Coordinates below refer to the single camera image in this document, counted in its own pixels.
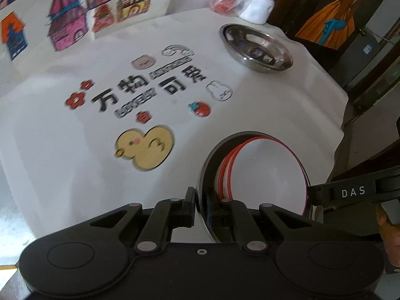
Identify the person's right hand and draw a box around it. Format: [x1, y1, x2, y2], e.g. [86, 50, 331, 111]
[376, 204, 400, 268]

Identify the grey cabinet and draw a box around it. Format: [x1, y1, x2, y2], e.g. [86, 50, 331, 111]
[344, 15, 400, 101]

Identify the orange painted panel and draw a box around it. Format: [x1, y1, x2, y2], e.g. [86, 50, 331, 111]
[295, 0, 360, 51]

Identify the white printed tablecloth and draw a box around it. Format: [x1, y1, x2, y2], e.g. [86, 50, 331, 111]
[0, 6, 351, 300]

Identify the white bowl with red rim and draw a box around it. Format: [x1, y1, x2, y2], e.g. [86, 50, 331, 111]
[217, 139, 260, 201]
[229, 136, 311, 216]

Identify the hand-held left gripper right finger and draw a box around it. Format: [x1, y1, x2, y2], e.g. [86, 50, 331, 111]
[204, 192, 313, 253]

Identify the stainless steel bowl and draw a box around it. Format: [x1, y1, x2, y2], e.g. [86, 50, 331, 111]
[219, 23, 294, 74]

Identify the white bottle with blue cap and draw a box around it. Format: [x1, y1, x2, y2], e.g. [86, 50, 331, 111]
[239, 0, 280, 26]

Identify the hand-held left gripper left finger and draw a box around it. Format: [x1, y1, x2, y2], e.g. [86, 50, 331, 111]
[89, 187, 198, 253]

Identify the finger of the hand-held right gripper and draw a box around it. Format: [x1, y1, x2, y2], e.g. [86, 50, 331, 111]
[307, 183, 336, 209]

